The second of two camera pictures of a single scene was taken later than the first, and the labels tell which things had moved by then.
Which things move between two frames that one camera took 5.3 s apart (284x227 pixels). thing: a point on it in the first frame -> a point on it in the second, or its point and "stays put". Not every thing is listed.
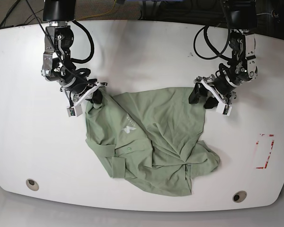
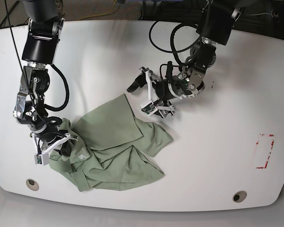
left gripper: (93, 84) -> (48, 140)
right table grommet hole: (239, 196) stays put
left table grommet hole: (32, 185) stays put
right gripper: (222, 90) -> (146, 76)
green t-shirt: (152, 136) -> (114, 149)
